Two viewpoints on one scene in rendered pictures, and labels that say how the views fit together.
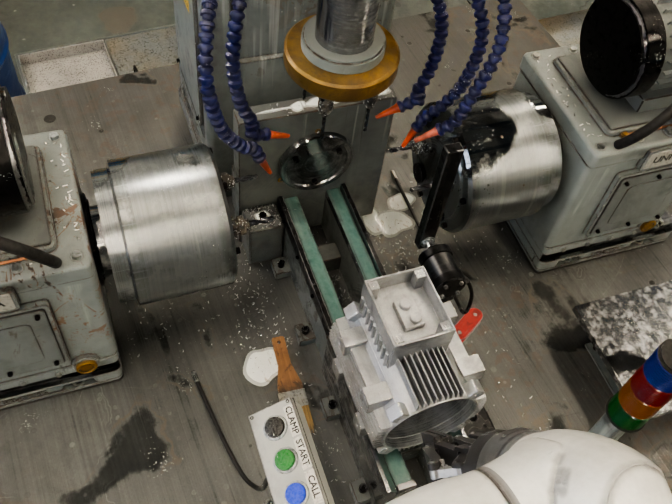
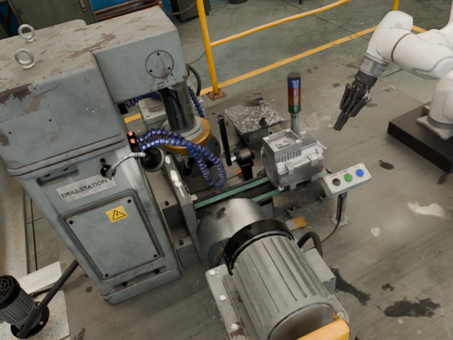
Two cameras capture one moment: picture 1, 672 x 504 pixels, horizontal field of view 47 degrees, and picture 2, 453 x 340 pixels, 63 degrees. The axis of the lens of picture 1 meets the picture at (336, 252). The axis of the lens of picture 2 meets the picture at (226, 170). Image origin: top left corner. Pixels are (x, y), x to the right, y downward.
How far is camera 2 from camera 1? 1.19 m
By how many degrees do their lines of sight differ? 50
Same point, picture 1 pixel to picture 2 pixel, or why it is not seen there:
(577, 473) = (397, 21)
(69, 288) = not seen: hidden behind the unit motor
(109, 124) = not seen: outside the picture
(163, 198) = (247, 217)
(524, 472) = (396, 34)
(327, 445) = (307, 212)
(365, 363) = (299, 162)
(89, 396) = not seen: hidden behind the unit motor
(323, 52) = (195, 129)
